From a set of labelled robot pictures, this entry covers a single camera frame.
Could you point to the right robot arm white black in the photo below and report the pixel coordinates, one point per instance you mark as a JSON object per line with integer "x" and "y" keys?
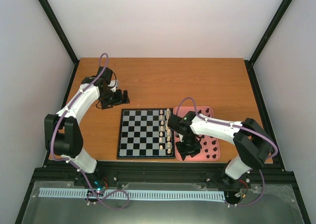
{"x": 253, "y": 144}

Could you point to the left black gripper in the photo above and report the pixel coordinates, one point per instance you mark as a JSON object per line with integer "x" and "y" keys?
{"x": 126, "y": 100}

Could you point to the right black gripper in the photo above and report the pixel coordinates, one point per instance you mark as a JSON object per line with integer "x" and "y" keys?
{"x": 183, "y": 152}

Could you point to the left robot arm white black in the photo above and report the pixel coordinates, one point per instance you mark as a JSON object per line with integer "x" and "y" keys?
{"x": 63, "y": 138}

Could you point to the light blue slotted cable duct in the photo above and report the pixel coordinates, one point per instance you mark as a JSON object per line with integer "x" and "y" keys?
{"x": 136, "y": 195}

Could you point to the black white chess board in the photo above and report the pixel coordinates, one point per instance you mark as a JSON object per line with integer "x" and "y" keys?
{"x": 139, "y": 135}

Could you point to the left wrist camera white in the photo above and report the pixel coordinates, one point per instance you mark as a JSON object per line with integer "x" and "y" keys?
{"x": 113, "y": 84}

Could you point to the black aluminium frame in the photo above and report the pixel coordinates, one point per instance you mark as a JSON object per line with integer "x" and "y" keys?
{"x": 157, "y": 172}

